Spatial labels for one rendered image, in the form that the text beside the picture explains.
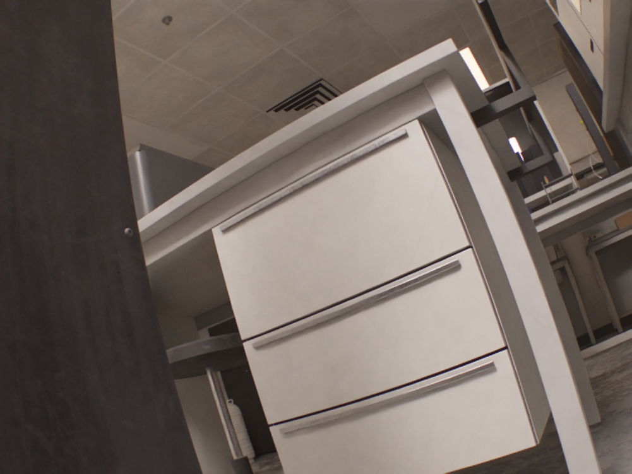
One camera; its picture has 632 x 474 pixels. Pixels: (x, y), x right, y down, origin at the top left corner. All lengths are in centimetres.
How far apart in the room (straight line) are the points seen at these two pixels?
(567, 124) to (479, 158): 496
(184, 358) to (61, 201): 90
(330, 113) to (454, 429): 61
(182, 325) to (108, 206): 140
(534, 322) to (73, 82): 73
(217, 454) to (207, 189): 98
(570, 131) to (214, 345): 499
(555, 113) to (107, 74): 553
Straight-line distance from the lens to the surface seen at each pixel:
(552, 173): 320
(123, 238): 48
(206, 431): 179
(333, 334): 98
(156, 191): 141
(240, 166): 108
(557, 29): 330
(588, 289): 553
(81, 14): 62
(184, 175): 154
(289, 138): 103
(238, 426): 511
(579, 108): 276
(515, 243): 88
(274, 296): 105
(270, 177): 109
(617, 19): 114
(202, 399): 182
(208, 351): 130
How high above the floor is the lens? 39
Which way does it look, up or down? 16 degrees up
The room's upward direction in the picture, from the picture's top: 18 degrees counter-clockwise
